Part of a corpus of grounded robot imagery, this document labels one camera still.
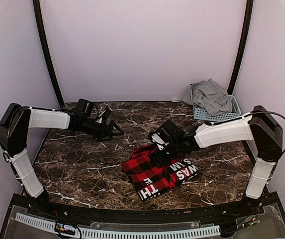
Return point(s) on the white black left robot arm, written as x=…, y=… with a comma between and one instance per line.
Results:
x=18, y=120

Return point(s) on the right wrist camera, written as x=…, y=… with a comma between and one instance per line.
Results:
x=156, y=139

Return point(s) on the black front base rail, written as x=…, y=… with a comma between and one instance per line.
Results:
x=224, y=214

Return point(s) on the red black plaid shirt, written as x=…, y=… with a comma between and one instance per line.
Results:
x=150, y=181

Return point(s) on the white slotted cable duct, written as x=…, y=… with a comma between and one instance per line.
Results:
x=120, y=231

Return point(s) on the black left frame post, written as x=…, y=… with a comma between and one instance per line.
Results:
x=46, y=51

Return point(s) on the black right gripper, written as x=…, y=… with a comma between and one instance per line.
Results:
x=159, y=161

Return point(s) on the black frame post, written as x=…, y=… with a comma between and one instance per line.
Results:
x=46, y=51
x=241, y=46

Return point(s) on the black right frame post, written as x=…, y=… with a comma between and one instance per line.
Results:
x=241, y=46

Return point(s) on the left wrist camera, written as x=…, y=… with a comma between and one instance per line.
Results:
x=105, y=115

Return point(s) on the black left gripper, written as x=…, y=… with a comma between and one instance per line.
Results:
x=103, y=133

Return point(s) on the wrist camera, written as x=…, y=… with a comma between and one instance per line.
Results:
x=105, y=115
x=156, y=139

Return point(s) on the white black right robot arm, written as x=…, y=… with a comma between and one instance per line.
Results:
x=258, y=126

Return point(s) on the grey long sleeve shirt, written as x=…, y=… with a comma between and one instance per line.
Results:
x=210, y=96

